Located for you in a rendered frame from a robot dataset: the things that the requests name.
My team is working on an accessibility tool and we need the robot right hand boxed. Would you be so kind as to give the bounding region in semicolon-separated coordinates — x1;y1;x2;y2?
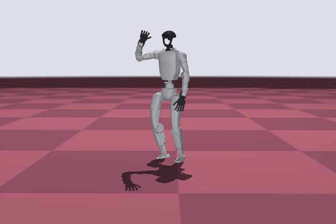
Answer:
138;30;151;46

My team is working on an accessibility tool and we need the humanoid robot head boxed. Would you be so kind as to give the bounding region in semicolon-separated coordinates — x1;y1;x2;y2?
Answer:
162;30;176;51

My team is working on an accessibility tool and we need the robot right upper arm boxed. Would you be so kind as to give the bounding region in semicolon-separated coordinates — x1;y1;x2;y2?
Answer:
135;50;160;61

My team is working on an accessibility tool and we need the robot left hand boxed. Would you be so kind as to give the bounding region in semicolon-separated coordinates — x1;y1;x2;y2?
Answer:
173;91;186;112

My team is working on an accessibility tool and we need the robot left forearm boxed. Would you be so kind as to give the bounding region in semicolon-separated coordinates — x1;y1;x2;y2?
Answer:
181;71;190;96

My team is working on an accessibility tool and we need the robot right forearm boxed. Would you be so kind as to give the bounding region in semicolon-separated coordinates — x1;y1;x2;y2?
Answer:
135;42;143;56

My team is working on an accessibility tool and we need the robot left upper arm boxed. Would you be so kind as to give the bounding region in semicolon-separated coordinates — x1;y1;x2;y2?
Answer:
176;51;190;79

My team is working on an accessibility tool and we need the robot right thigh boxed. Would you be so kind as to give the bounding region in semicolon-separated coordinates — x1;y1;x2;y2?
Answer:
150;92;164;133

